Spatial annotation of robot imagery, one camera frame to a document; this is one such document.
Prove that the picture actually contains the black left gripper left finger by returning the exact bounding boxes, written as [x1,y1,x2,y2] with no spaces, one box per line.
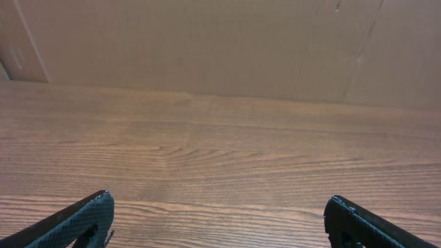
[1,190,114,248]

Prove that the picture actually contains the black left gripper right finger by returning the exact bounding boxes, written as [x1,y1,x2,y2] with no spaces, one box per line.
[323,195,437,248]

